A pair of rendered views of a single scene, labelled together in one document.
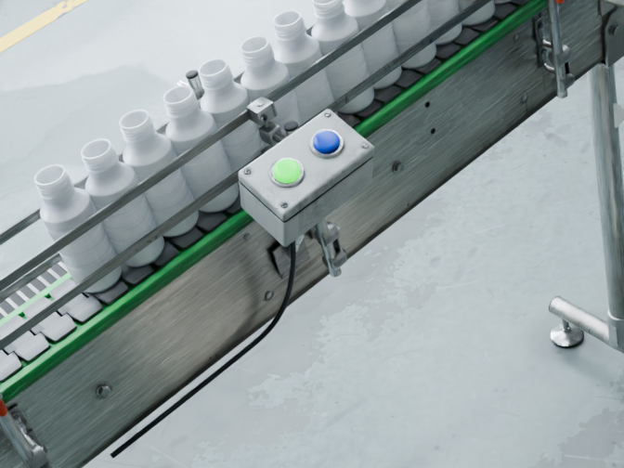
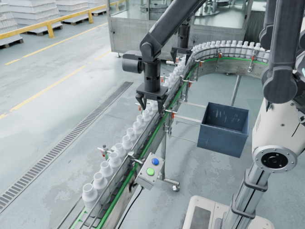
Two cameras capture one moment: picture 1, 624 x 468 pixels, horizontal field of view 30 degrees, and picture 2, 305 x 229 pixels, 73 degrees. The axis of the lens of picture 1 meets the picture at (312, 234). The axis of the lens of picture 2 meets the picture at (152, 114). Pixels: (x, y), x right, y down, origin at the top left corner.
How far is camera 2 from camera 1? 0.69 m
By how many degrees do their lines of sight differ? 31
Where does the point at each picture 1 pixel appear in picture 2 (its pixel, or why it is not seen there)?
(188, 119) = (117, 161)
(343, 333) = not seen: hidden behind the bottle
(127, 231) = (105, 196)
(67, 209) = (93, 196)
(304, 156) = (151, 166)
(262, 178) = (145, 174)
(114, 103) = (21, 141)
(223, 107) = (122, 155)
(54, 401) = not seen: outside the picture
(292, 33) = (132, 133)
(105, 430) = not seen: outside the picture
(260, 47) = (125, 138)
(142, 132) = (108, 167)
